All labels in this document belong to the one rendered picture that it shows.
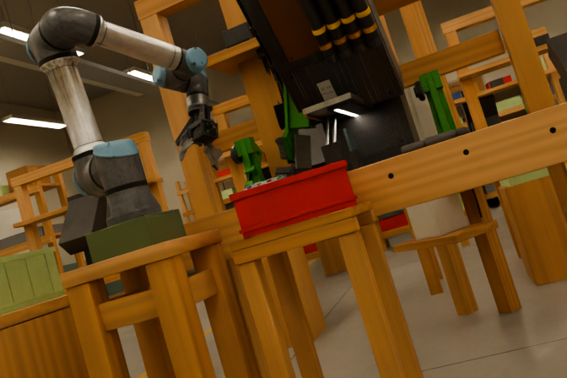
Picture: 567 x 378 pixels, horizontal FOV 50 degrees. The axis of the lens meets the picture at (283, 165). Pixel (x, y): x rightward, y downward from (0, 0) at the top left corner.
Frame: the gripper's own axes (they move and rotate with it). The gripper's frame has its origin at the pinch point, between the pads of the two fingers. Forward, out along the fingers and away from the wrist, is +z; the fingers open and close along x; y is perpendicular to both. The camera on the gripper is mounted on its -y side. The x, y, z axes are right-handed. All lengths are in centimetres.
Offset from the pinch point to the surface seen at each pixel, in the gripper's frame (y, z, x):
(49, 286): -52, 29, -24
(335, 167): 55, 21, 0
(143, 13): -46, -94, 12
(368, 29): 61, -27, 19
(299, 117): 22.2, -16.1, 27.7
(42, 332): -38, 46, -33
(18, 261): -48, 22, -37
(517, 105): -200, -377, 877
